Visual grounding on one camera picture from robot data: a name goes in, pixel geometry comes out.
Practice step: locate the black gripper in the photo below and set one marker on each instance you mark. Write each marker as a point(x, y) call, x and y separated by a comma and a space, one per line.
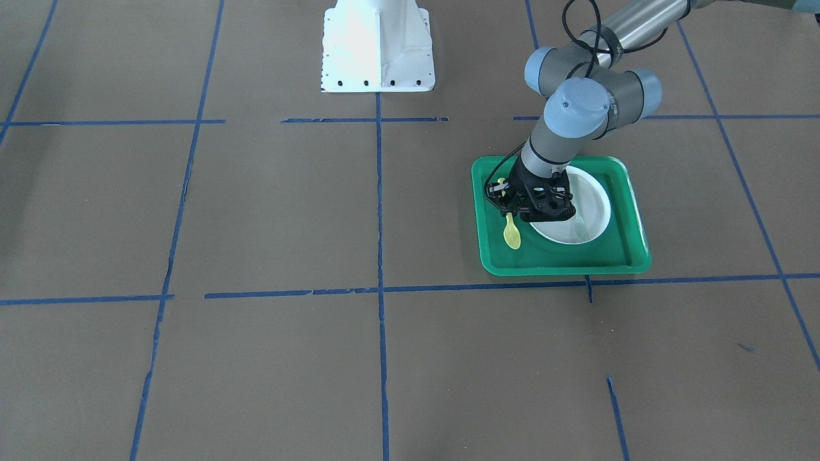
point(520, 184)

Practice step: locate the yellow plastic spoon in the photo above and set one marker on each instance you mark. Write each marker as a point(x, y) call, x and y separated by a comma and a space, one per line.
point(511, 234)

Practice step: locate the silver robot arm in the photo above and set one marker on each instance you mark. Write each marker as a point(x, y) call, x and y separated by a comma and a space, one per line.
point(585, 99)

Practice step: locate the pale green plastic fork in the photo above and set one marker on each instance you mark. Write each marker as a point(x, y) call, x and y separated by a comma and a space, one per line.
point(580, 228)

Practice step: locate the white round plate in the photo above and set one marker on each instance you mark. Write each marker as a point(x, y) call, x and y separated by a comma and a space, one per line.
point(590, 198)

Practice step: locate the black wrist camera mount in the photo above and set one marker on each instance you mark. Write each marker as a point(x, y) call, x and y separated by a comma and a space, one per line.
point(514, 199)

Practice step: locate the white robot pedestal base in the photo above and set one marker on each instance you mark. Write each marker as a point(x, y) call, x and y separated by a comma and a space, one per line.
point(377, 46)

